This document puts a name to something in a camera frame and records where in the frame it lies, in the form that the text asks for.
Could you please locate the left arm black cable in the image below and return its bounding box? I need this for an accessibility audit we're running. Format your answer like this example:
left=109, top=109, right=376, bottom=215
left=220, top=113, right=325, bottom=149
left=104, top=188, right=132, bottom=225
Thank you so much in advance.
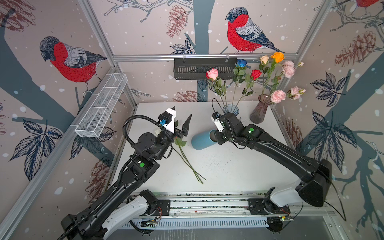
left=56, top=115, right=164, bottom=240

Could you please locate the orange artificial rose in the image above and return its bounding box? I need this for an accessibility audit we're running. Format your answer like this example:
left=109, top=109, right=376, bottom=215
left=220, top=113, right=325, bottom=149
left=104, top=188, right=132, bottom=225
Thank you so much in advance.
left=268, top=52, right=285, bottom=93

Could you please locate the pink artificial rose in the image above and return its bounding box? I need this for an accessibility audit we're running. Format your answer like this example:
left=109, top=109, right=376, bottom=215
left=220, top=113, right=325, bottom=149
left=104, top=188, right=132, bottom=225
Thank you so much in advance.
left=206, top=69, right=228, bottom=106

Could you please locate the blue artificial rose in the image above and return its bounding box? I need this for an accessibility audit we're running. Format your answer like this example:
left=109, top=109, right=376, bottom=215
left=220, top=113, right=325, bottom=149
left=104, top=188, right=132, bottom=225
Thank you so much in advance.
left=232, top=59, right=247, bottom=104

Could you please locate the white wire mesh shelf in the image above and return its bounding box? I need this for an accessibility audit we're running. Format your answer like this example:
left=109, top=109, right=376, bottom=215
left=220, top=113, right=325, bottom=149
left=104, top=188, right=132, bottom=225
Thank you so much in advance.
left=75, top=73, right=128, bottom=138

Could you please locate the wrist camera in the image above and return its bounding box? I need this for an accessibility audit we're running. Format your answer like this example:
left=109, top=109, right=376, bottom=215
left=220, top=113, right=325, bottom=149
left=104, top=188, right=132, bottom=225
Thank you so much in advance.
left=211, top=112, right=224, bottom=133
left=158, top=107, right=177, bottom=134

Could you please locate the blue purple glass vase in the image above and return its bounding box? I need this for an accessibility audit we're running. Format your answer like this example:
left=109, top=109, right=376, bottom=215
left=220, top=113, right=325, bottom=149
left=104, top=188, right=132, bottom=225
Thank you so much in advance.
left=223, top=104, right=240, bottom=116

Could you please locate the pink peony spray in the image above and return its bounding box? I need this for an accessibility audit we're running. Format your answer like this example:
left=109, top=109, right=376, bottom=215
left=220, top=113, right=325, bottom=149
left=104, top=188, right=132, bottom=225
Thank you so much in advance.
left=270, top=87, right=306, bottom=104
left=277, top=61, right=304, bottom=90

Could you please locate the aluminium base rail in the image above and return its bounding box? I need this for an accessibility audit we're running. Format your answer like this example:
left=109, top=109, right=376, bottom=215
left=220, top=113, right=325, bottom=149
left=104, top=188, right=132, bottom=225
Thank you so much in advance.
left=86, top=190, right=334, bottom=230

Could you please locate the red artificial rose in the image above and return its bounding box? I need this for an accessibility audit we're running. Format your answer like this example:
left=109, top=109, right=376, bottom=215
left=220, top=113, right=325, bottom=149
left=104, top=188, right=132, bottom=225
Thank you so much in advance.
left=236, top=70, right=262, bottom=106
left=173, top=137, right=206, bottom=185

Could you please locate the teal ceramic vase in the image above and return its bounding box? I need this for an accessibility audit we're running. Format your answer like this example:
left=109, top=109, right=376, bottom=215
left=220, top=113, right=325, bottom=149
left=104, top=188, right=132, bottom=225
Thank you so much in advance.
left=191, top=130, right=217, bottom=150

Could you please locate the white artificial rose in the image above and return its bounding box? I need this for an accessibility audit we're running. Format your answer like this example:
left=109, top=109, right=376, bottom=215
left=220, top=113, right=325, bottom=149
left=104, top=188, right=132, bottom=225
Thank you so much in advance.
left=155, top=129, right=162, bottom=137

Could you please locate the cream peach artificial rose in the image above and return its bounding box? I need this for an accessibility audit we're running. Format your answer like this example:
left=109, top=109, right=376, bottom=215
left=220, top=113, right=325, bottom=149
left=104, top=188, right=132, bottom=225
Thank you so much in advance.
left=259, top=55, right=270, bottom=95

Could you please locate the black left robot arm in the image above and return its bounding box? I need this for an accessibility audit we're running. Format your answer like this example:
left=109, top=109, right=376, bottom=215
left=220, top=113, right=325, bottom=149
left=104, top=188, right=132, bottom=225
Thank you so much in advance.
left=59, top=109, right=191, bottom=240

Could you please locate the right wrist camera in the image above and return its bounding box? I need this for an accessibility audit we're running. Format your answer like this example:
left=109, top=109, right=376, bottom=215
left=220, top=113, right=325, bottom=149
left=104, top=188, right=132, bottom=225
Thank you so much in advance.
left=211, top=112, right=224, bottom=133

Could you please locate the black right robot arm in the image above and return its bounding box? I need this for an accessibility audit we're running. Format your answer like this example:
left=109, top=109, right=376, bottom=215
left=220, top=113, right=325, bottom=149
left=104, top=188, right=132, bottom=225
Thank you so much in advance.
left=211, top=112, right=332, bottom=208

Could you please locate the black hanging wire basket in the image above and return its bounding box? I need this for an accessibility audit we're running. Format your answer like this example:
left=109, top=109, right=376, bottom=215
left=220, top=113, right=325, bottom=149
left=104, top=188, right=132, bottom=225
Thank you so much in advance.
left=174, top=58, right=238, bottom=80

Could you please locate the pink grey glass vase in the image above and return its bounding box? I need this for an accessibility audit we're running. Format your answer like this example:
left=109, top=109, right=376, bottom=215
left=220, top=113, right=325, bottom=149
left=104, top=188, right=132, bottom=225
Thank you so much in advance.
left=250, top=94, right=273, bottom=124

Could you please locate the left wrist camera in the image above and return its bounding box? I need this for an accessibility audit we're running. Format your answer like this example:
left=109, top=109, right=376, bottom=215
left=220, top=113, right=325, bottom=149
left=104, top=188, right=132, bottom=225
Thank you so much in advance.
left=158, top=107, right=177, bottom=134

